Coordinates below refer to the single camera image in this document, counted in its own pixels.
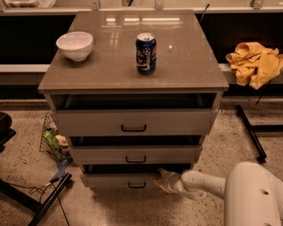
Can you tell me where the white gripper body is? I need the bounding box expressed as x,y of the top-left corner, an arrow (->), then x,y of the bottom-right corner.
165,172 -> 182,193

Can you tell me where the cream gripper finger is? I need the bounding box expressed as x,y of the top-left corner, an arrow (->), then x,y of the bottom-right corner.
154,179 -> 167,192
158,169 -> 172,179

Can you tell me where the grey drawer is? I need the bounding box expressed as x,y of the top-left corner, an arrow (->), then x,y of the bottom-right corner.
70,145 -> 202,165
80,173 -> 158,189
52,109 -> 218,137

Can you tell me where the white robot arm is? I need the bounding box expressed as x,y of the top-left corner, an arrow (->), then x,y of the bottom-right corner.
155,162 -> 283,226

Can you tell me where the black stand leg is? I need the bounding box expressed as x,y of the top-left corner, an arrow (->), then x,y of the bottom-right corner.
236,105 -> 283,164

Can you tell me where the blue soda can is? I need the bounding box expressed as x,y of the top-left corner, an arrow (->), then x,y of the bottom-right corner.
136,32 -> 157,74

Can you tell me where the yellow crumpled cloth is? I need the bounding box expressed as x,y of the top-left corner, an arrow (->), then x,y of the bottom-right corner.
225,42 -> 283,89

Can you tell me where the white ceramic bowl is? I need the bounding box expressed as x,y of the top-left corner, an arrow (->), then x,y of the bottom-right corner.
56,31 -> 93,61

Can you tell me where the black chair base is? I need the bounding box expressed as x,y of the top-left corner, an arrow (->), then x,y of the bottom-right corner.
0,110 -> 75,226

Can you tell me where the black floor cable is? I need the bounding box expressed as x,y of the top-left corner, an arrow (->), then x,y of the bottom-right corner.
8,182 -> 71,226

